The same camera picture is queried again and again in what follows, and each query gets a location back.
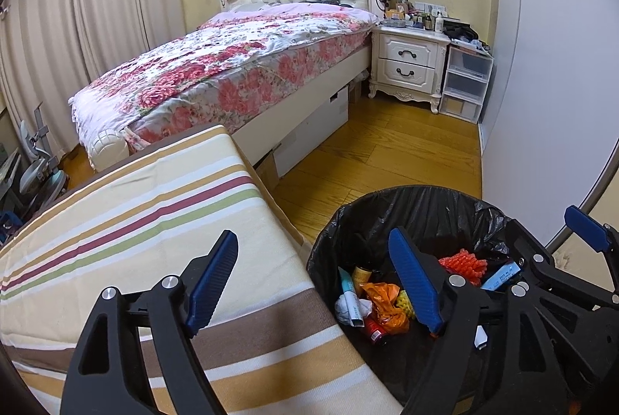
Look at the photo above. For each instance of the white wardrobe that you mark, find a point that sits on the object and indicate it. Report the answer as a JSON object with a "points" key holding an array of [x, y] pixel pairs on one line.
{"points": [[546, 57]]}

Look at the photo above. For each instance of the yellow label brown bottle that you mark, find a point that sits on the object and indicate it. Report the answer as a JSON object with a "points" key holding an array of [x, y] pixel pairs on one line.
{"points": [[361, 275]]}

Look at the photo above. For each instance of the dark bag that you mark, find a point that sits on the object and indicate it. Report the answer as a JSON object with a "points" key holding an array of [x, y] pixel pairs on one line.
{"points": [[464, 35]]}

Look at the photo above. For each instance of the red label bottle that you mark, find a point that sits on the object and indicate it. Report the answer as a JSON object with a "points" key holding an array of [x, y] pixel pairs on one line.
{"points": [[375, 329]]}

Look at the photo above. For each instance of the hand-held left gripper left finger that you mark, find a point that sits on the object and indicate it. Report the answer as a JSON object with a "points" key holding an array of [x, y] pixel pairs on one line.
{"points": [[213, 284]]}

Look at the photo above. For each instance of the white nightstand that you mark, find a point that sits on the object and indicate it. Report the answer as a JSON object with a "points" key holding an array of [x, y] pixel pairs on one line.
{"points": [[408, 61]]}

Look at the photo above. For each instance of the orange foam net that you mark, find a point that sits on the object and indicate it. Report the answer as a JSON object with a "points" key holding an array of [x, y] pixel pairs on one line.
{"points": [[462, 267]]}

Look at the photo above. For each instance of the striped tablecloth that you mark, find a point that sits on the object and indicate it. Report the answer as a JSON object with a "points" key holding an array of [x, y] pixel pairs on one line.
{"points": [[145, 211]]}

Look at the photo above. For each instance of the floral blanket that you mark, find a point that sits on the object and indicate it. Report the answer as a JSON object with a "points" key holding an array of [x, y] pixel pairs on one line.
{"points": [[217, 66]]}

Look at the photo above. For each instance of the bin with black bag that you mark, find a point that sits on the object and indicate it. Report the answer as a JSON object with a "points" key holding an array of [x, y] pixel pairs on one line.
{"points": [[411, 211]]}

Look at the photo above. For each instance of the light blue printed tube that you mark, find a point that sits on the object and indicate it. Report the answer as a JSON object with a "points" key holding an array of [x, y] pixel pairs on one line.
{"points": [[503, 274]]}

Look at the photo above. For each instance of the plastic drawer unit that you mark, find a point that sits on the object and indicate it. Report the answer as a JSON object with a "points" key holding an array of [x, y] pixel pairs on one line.
{"points": [[464, 81]]}

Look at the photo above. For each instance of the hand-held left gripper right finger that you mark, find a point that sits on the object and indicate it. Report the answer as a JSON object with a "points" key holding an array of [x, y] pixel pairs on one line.
{"points": [[416, 284]]}

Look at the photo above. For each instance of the orange plastic bag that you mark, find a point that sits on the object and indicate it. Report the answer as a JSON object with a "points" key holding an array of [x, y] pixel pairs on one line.
{"points": [[384, 306]]}

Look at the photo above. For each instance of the nightstand clutter of bottles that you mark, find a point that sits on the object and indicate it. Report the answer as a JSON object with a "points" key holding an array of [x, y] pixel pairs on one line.
{"points": [[416, 16]]}

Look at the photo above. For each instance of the cardboard box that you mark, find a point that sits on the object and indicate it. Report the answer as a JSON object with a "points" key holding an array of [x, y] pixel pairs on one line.
{"points": [[268, 170]]}

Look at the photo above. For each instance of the white box with blue end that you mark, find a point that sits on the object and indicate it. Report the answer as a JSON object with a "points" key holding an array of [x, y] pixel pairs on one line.
{"points": [[349, 291]]}

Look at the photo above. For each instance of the grey desk chair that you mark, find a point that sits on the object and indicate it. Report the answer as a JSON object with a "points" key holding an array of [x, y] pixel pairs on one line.
{"points": [[38, 173]]}

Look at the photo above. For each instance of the yellow foam net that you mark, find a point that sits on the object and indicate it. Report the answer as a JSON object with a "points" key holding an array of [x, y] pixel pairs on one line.
{"points": [[406, 303]]}

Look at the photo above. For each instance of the white plastic bag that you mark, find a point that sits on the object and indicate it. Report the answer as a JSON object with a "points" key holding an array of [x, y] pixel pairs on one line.
{"points": [[346, 304]]}

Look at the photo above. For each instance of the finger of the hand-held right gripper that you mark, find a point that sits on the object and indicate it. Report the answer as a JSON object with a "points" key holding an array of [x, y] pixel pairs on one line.
{"points": [[537, 260], [582, 221]]}

